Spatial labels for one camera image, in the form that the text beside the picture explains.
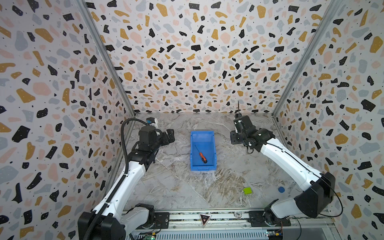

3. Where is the orange black screwdriver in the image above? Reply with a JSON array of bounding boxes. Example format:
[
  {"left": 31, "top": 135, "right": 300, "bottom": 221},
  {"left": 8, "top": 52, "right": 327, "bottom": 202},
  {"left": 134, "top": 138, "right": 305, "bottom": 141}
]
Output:
[{"left": 195, "top": 146, "right": 208, "bottom": 164}]

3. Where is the black triangle warning sticker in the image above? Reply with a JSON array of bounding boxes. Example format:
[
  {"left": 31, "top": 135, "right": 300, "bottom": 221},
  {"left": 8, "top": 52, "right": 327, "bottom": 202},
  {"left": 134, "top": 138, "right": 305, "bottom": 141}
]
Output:
[{"left": 199, "top": 214, "right": 212, "bottom": 228}]

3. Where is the blue plastic bin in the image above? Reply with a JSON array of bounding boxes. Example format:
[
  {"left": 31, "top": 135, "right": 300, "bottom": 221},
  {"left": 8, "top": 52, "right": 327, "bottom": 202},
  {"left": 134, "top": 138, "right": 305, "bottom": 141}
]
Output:
[{"left": 190, "top": 131, "right": 217, "bottom": 172}]

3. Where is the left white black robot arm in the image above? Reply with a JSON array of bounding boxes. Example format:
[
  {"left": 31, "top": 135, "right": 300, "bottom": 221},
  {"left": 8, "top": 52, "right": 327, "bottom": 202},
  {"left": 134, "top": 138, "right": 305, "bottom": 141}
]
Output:
[{"left": 78, "top": 118, "right": 175, "bottom": 240}]

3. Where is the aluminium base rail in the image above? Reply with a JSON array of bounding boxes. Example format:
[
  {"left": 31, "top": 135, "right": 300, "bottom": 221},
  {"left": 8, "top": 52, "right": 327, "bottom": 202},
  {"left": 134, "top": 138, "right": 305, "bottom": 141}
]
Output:
[{"left": 127, "top": 209, "right": 341, "bottom": 240}]

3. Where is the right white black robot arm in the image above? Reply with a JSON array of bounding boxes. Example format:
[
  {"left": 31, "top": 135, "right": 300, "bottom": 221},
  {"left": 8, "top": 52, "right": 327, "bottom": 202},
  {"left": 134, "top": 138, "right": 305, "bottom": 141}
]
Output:
[{"left": 231, "top": 113, "right": 336, "bottom": 226}]

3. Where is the green square sticky note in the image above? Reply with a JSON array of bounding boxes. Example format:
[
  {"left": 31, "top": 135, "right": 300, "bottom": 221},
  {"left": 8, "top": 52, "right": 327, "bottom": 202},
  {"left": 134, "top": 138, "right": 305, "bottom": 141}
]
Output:
[{"left": 243, "top": 187, "right": 253, "bottom": 195}]

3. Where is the left black corrugated cable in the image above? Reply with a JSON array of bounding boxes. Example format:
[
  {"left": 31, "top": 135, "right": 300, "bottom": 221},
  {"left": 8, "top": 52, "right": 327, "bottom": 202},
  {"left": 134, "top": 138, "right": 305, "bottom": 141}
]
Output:
[{"left": 82, "top": 117, "right": 149, "bottom": 240}]

